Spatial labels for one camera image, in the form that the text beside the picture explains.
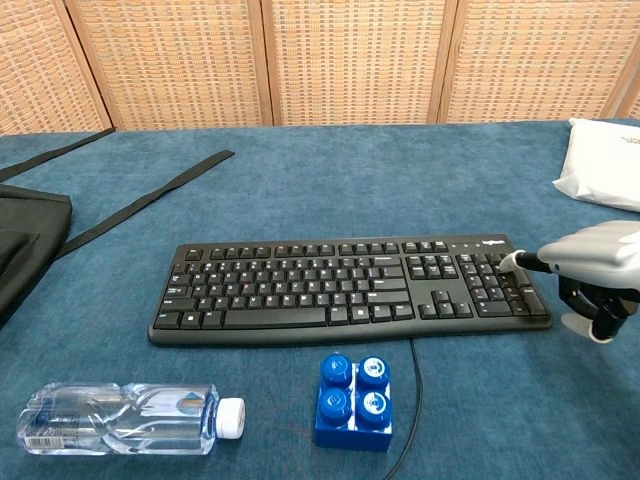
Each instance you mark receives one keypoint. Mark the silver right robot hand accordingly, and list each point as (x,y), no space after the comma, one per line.
(600,255)

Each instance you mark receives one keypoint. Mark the black computer keyboard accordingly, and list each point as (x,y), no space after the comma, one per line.
(350,295)

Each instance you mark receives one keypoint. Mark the white plastic package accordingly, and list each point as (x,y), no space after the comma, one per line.
(605,165)

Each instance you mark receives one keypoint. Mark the blue table cloth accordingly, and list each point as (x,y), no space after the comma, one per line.
(320,200)

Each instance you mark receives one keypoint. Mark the blue building block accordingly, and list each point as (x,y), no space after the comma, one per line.
(354,405)

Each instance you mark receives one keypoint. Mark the woven rattan folding screen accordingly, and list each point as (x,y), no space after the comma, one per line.
(320,60)

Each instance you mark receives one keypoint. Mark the clear plastic water bottle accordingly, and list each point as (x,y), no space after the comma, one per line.
(120,419)

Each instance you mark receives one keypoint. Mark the black fabric bag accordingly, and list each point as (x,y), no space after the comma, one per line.
(22,240)

